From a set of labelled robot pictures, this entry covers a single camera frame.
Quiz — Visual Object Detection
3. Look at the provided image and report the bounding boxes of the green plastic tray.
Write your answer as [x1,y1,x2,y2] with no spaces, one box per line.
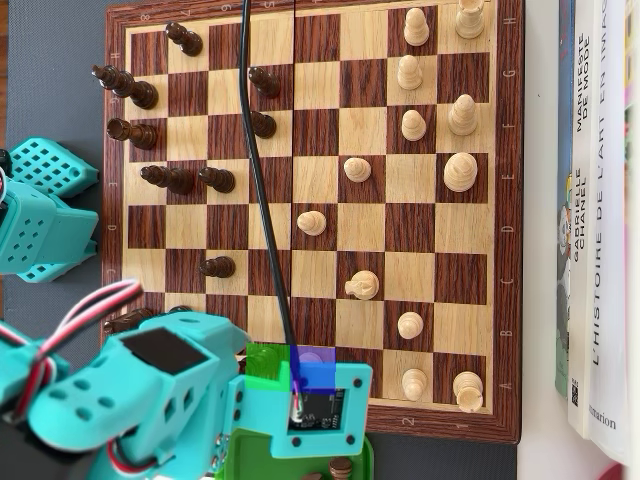
[222,432,375,480]

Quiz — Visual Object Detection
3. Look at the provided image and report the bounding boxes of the light wooden pawn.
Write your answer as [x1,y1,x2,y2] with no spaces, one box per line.
[401,109,427,142]
[296,210,328,238]
[343,157,373,183]
[397,311,425,340]
[401,368,429,401]
[403,8,430,48]
[397,54,424,92]

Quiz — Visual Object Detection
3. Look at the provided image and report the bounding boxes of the dark wooden rook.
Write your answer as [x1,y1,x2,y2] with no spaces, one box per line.
[106,117,159,151]

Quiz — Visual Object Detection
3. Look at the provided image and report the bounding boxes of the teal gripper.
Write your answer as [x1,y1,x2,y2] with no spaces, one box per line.
[89,312,249,480]

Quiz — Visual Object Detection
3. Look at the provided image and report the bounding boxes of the black camera cable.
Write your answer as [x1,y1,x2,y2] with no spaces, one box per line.
[238,0,302,401]

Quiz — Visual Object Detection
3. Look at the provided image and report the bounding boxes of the dark wooden queen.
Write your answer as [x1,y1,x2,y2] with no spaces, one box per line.
[140,165,195,196]

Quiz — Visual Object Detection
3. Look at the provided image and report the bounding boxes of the light wooden bishop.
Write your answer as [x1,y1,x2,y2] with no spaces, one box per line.
[447,93,479,137]

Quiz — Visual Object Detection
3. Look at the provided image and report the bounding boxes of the light wooden king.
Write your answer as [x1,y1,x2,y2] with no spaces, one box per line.
[443,151,478,193]

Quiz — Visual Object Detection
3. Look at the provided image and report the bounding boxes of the light wooden rook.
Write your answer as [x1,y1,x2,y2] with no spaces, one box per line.
[452,370,485,414]
[454,0,486,41]

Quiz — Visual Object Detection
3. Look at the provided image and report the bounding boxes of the red white black servo wires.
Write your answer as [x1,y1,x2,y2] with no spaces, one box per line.
[0,278,145,426]
[102,439,176,476]

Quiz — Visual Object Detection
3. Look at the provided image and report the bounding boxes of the white Gabrielle Chanel book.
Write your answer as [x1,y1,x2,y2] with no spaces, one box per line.
[567,0,599,441]

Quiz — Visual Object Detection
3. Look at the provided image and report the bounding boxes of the light wooden knight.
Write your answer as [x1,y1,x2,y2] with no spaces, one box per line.
[344,270,381,301]

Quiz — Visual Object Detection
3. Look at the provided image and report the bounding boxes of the teal wrist camera housing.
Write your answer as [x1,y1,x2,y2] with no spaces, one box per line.
[227,359,375,460]

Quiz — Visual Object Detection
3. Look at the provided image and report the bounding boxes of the dark wooden bishop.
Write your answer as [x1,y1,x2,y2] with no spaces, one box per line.
[103,307,155,335]

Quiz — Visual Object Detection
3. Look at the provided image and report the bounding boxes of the blue illustrated book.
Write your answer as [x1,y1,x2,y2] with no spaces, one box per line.
[553,0,577,399]

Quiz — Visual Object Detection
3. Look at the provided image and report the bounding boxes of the wooden folding chessboard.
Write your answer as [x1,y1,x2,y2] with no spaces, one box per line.
[98,0,525,446]

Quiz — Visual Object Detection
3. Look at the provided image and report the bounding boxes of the white book with coloured marks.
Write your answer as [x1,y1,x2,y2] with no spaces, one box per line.
[622,0,640,469]

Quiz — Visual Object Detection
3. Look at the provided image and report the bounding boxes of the red object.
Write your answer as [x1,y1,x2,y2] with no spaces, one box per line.
[594,462,640,480]

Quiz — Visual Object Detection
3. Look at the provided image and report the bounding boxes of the dark grey table mat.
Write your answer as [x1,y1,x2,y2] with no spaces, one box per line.
[0,0,519,480]

